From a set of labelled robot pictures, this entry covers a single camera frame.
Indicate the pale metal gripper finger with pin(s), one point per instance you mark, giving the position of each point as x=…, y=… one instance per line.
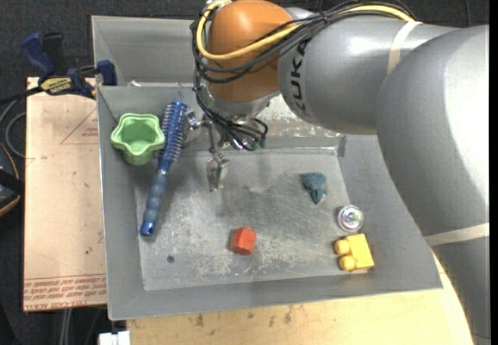
x=223, y=174
x=212, y=176

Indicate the blue hairbrush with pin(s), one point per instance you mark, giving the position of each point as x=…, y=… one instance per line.
x=165, y=164

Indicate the red-orange block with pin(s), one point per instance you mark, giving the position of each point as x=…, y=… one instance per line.
x=243, y=241

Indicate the grey metal bin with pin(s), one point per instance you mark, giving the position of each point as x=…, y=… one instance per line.
x=280, y=219

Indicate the green flower-shaped cup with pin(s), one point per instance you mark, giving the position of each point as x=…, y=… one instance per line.
x=137, y=139

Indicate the dark teal toy animal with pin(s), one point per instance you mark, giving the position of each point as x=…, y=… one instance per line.
x=316, y=184

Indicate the clear round spinning top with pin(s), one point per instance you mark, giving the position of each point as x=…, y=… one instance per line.
x=350, y=217

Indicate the brown cardboard board red print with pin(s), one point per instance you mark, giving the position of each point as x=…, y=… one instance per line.
x=62, y=195

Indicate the yellow toy brick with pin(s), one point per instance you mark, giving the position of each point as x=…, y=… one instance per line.
x=358, y=252

